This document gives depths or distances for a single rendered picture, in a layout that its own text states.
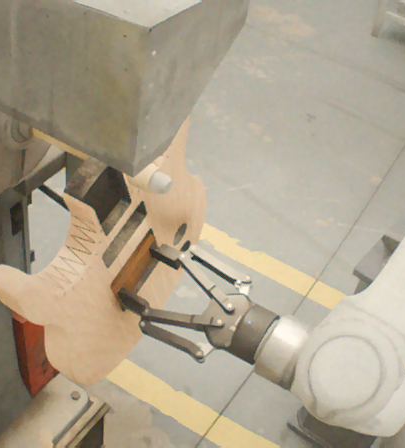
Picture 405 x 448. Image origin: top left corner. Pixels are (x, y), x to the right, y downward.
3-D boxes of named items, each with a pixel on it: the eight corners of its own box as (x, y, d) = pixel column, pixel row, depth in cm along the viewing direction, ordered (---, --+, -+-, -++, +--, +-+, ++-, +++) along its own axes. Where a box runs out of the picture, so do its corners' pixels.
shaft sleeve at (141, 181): (41, 138, 86) (29, 133, 83) (52, 116, 86) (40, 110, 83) (153, 195, 80) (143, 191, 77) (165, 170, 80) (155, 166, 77)
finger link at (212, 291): (227, 313, 88) (236, 306, 88) (176, 253, 92) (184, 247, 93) (229, 323, 91) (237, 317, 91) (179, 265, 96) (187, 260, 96)
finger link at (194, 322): (226, 327, 91) (224, 336, 90) (146, 314, 93) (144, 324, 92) (225, 316, 87) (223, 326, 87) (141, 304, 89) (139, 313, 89)
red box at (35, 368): (-37, 349, 167) (-58, 251, 142) (-7, 321, 175) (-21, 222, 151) (33, 400, 159) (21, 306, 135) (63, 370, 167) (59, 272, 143)
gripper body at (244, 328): (251, 376, 89) (192, 344, 92) (282, 325, 92) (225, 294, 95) (250, 359, 82) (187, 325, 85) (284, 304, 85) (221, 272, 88)
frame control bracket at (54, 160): (10, 188, 112) (9, 170, 110) (79, 138, 125) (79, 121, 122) (26, 198, 111) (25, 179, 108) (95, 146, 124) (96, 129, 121)
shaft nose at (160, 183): (154, 191, 80) (146, 188, 78) (163, 173, 80) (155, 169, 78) (168, 198, 79) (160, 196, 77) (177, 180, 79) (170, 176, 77)
